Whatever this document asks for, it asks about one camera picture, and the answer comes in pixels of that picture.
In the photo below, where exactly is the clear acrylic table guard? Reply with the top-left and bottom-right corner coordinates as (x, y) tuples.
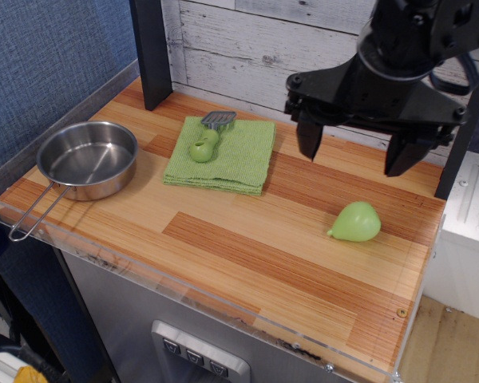
(0, 64), (442, 382)

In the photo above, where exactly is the dark right frame post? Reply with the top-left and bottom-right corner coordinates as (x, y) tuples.
(434, 86), (479, 200)

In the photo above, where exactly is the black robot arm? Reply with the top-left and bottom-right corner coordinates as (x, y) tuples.
(285, 1), (479, 177)

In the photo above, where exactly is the stainless steel pan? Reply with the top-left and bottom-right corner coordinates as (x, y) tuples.
(8, 120), (139, 242)

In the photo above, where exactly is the green folded cloth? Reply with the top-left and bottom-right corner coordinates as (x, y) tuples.
(163, 116), (276, 195)

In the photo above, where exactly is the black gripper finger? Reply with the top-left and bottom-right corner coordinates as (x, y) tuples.
(385, 135), (430, 177)
(296, 113), (323, 161)

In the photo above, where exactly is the white aluminium side block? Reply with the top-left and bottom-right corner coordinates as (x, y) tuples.
(423, 152), (479, 318)

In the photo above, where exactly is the stainless steel cabinet front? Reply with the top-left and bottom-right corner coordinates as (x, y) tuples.
(62, 251), (399, 382)

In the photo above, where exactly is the dark left frame post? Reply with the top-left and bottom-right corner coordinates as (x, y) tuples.
(129, 0), (173, 111)

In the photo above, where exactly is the silver button control panel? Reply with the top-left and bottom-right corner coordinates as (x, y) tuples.
(151, 319), (251, 382)

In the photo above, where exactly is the dark frame post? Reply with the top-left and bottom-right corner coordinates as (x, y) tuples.
(129, 0), (173, 111)
(434, 86), (479, 200)

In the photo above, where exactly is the green handled grey toy spatula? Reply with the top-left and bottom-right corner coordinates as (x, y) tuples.
(189, 111), (236, 163)

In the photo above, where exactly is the green plastic toy pear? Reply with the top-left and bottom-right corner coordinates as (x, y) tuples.
(327, 201), (382, 243)

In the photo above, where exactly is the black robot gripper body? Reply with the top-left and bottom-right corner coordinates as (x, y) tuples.
(284, 50), (468, 144)

